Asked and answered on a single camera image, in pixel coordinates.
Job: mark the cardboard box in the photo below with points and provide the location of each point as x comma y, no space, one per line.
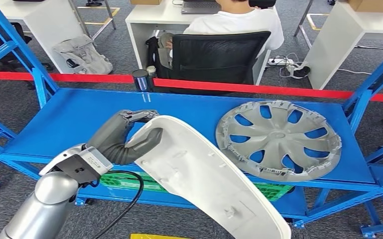
145,1
371,5

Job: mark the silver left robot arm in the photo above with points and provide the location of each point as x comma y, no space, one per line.
46,204

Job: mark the yellow floor tape square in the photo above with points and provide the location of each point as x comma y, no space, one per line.
158,236

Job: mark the chrome barrier post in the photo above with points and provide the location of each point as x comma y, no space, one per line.
141,80

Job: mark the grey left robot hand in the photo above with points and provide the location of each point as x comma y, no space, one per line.
108,138

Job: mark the white plastic car part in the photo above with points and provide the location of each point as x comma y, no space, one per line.
194,171

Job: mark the silver wheel hubcap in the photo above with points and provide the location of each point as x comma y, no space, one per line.
277,136

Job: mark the white power strip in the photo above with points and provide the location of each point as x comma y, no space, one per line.
280,61

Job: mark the black bag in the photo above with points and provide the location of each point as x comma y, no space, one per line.
152,52

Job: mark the person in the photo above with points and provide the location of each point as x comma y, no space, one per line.
230,23
94,3

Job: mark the black mesh office chair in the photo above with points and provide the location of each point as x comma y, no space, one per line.
217,56

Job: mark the grey backpack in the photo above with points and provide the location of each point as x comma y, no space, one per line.
82,54

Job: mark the white desk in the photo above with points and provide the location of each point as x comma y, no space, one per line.
339,33
52,26
138,19

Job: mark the grey laptop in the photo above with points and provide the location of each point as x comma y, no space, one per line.
199,6

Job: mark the black power adapter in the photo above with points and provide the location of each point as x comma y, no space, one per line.
300,72

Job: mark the red barrier belt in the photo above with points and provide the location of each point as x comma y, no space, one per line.
260,89
95,78

